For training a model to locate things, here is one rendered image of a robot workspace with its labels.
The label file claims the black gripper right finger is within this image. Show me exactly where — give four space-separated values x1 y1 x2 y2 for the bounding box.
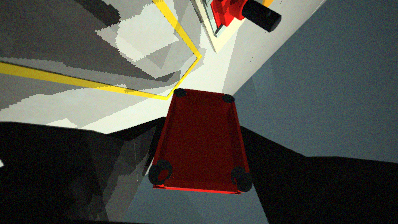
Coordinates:
240 126 398 224

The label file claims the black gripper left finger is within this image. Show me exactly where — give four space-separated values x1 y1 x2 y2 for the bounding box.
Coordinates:
0 117 166 222

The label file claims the dark red hood shell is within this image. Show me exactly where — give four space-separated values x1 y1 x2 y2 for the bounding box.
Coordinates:
148 88 253 194

